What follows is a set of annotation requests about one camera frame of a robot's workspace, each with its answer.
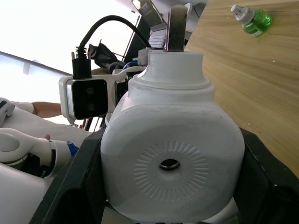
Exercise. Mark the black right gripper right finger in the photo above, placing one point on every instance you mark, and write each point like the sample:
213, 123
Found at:
264, 186

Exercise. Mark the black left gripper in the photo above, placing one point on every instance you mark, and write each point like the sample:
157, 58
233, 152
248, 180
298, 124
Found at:
121, 89

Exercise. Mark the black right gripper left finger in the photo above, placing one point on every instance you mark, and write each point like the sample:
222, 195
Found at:
77, 186

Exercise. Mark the green liquid refill bottle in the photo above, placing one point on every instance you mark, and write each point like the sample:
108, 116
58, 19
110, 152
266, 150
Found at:
255, 21

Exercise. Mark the person's hand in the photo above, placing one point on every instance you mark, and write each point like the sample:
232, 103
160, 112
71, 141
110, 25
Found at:
47, 137

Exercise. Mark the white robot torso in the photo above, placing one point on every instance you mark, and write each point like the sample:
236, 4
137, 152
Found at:
21, 198

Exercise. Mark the person's white shirt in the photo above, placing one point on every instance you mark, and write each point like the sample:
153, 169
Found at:
58, 129

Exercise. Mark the grey slatted background box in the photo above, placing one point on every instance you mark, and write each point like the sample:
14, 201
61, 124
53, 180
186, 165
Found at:
158, 37

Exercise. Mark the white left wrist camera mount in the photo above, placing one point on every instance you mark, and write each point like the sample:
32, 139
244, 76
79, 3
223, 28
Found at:
90, 98

